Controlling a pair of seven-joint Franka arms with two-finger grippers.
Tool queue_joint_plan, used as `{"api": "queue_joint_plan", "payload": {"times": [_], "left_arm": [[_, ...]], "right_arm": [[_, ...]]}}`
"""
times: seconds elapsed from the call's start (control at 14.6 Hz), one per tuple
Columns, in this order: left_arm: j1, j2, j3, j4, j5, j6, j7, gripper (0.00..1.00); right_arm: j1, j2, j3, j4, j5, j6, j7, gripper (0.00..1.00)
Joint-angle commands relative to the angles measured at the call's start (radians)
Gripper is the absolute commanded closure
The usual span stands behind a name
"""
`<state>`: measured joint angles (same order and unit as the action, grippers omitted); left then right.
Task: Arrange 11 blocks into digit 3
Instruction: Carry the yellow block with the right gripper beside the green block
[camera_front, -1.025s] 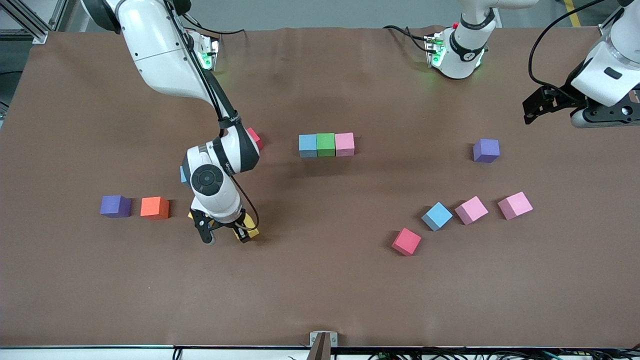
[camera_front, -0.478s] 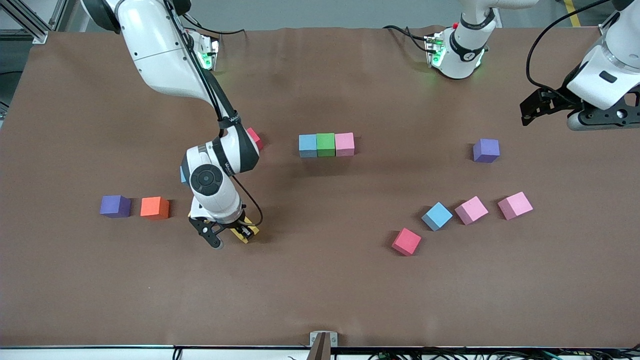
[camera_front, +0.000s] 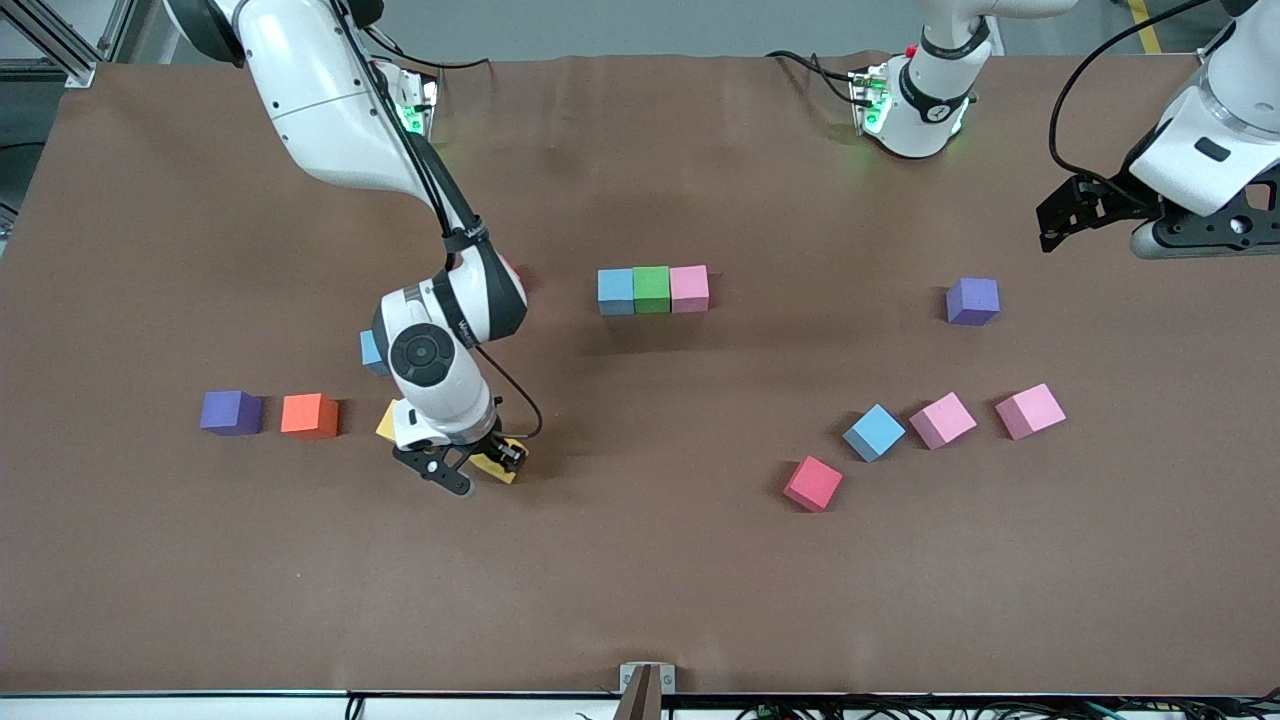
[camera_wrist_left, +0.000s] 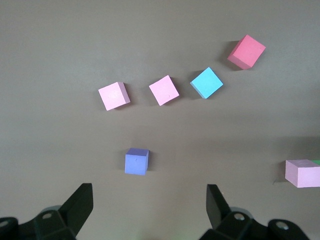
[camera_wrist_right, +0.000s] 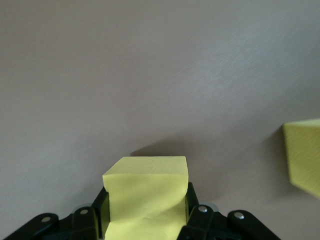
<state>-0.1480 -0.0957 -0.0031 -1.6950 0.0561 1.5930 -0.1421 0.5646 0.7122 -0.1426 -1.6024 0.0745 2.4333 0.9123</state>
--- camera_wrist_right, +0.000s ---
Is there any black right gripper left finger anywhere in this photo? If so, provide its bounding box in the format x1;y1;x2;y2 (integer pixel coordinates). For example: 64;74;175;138
0;186;111;240

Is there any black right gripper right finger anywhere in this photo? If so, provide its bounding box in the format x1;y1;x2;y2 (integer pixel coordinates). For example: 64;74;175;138
177;181;280;240

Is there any yellow foam cube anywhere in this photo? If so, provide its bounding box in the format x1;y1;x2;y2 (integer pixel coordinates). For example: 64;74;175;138
102;156;189;240
282;119;320;197

